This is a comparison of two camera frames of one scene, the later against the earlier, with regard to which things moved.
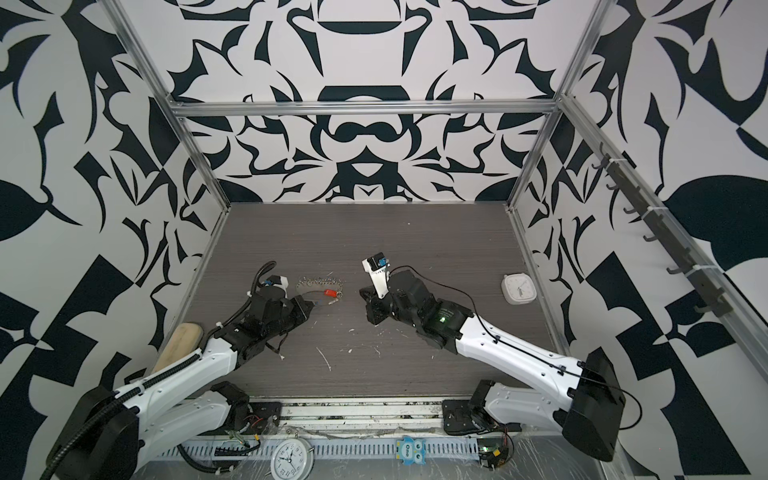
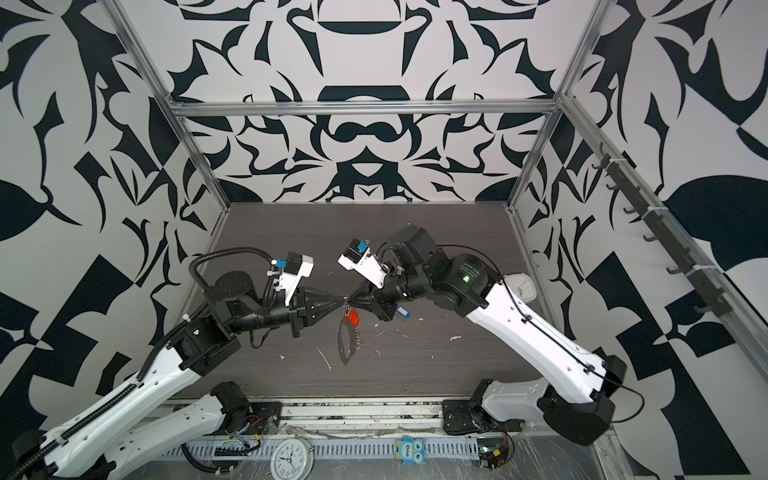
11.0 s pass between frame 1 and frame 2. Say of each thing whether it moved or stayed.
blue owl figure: stayed
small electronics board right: stayed
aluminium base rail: stayed
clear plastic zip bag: moved
